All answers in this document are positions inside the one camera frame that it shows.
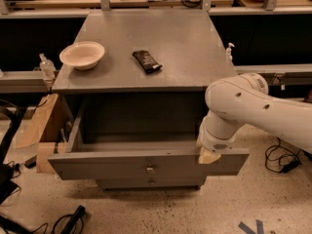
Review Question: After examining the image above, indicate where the black snack packet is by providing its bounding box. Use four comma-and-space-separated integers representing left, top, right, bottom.
133, 50, 163, 74

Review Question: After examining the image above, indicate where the white bowl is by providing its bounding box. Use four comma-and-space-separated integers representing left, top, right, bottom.
59, 41, 105, 70

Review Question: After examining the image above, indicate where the cardboard box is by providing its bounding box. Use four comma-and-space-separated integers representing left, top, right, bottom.
16, 94, 67, 174

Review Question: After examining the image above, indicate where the black power strip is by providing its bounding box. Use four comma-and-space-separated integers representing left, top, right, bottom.
60, 206, 85, 234

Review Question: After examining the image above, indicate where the clear sanitizer bottle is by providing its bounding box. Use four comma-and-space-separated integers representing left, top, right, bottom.
39, 54, 56, 79

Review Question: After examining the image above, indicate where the grey top drawer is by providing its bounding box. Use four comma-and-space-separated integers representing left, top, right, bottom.
49, 93, 249, 184

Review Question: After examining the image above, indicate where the white pump bottle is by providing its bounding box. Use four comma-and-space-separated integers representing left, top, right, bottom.
225, 42, 235, 60

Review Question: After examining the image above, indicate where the grey drawer cabinet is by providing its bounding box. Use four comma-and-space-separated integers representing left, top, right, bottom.
52, 9, 240, 191

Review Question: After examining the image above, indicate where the grey drawer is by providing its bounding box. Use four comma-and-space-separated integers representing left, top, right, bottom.
97, 178, 205, 190
49, 93, 249, 184

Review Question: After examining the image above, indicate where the black cable with adapter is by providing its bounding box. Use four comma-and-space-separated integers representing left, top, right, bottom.
263, 137, 302, 175

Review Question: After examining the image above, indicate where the black chair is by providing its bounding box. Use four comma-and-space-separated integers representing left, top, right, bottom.
0, 99, 23, 234

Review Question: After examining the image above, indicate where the grey bottom drawer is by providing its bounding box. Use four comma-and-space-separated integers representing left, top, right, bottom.
97, 178, 205, 190

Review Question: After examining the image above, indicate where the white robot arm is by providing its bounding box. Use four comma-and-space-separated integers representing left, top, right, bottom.
197, 73, 312, 164

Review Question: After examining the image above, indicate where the blue floor tape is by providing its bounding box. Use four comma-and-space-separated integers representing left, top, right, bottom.
237, 218, 265, 234

